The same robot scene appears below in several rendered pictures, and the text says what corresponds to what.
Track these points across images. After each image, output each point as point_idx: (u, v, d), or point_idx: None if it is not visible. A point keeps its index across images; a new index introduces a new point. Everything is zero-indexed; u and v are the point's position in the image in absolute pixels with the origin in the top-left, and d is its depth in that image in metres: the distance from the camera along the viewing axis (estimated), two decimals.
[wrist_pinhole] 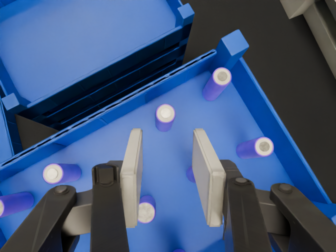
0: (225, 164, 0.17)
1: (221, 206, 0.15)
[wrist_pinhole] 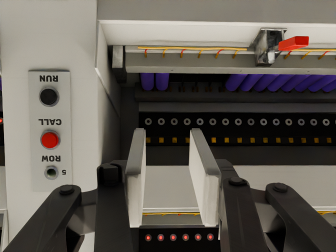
0: (221, 163, 0.17)
1: (217, 206, 0.15)
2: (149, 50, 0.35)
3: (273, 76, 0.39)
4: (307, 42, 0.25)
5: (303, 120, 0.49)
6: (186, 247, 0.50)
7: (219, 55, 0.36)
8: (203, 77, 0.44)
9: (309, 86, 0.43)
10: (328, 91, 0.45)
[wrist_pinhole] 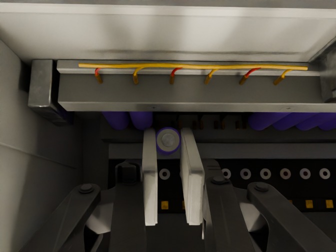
0: (208, 163, 0.17)
1: (200, 205, 0.15)
2: (107, 70, 0.17)
3: None
4: None
5: None
6: None
7: (247, 79, 0.18)
8: None
9: None
10: None
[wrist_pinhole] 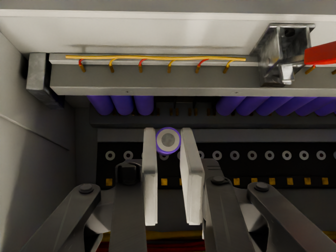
0: (208, 163, 0.17)
1: (200, 205, 0.15)
2: (89, 61, 0.22)
3: (286, 98, 0.26)
4: None
5: (323, 153, 0.36)
6: None
7: (201, 68, 0.22)
8: (183, 97, 0.31)
9: None
10: None
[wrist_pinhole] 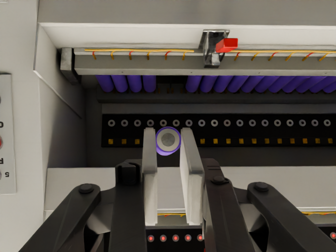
0: (208, 163, 0.17)
1: (200, 205, 0.15)
2: (98, 52, 0.35)
3: (227, 78, 0.39)
4: (236, 44, 0.25)
5: (266, 121, 0.49)
6: (151, 248, 0.50)
7: (168, 57, 0.36)
8: (162, 79, 0.44)
9: (268, 87, 0.44)
10: (288, 92, 0.45)
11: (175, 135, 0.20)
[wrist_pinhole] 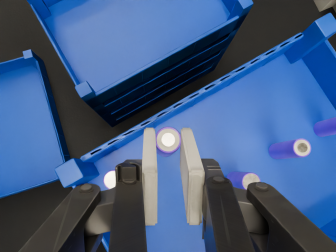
0: (208, 163, 0.17)
1: (200, 205, 0.15)
2: None
3: None
4: None
5: None
6: None
7: None
8: None
9: None
10: None
11: None
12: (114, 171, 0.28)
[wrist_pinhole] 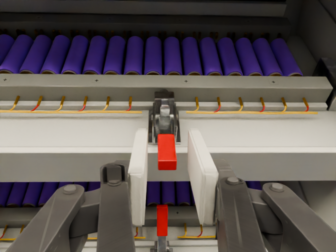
0: (219, 163, 0.17)
1: (214, 206, 0.15)
2: (299, 106, 0.29)
3: (133, 66, 0.30)
4: (159, 164, 0.19)
5: None
6: None
7: (213, 99, 0.29)
8: None
9: (71, 45, 0.33)
10: (41, 36, 0.33)
11: None
12: None
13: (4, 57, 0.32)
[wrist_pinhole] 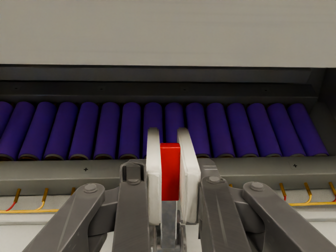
0: (204, 163, 0.17)
1: (196, 204, 0.15)
2: (335, 217, 0.23)
3: (129, 148, 0.25)
4: (161, 144, 0.18)
5: None
6: None
7: None
8: None
9: (56, 115, 0.28)
10: (21, 103, 0.29)
11: None
12: None
13: None
